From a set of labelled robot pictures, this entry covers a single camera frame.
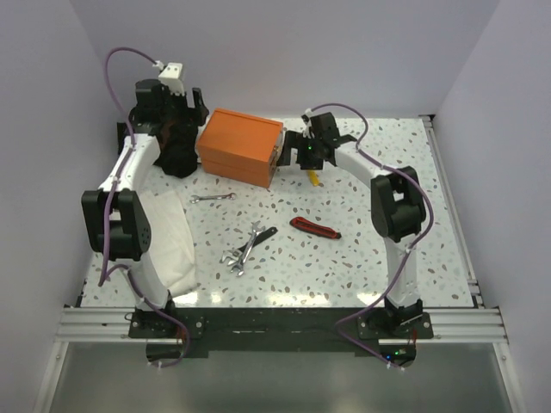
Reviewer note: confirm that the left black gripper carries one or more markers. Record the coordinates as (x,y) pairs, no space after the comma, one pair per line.
(192,116)

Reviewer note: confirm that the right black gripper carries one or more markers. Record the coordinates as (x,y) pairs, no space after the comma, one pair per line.
(297,140)

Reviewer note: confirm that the red black utility knife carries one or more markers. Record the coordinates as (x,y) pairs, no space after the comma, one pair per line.
(309,227)

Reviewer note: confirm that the small silver combination wrench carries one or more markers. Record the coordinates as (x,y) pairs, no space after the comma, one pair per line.
(197,198)

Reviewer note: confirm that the silver open-end wrench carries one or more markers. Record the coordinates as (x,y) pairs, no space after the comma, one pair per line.
(239,266)

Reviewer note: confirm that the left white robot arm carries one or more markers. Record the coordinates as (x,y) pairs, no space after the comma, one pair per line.
(115,220)

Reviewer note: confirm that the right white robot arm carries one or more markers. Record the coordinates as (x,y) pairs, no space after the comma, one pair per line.
(401,212)

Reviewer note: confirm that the black cloth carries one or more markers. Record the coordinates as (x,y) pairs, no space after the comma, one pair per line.
(176,140)

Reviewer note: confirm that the yellow utility knife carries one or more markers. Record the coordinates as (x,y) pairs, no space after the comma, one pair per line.
(313,178)

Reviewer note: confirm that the orange drawer box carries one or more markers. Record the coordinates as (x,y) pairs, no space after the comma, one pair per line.
(241,147)

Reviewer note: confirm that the white folded towel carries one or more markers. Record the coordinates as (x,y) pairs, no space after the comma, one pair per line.
(172,249)

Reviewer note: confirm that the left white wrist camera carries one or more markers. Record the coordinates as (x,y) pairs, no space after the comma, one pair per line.
(172,76)

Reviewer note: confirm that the right side aluminium rail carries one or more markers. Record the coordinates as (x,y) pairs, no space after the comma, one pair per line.
(472,282)

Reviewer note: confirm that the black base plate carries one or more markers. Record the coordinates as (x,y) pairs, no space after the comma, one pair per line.
(400,353)

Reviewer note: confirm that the aluminium frame rail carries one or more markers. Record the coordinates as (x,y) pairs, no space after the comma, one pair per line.
(443,325)

